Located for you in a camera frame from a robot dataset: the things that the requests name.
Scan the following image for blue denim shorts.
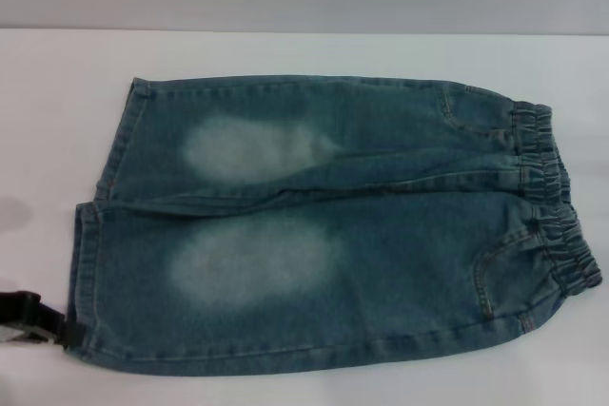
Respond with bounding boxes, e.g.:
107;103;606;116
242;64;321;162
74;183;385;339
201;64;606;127
69;74;600;377

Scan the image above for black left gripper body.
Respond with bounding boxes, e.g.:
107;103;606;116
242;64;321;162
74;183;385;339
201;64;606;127
0;288;30;345

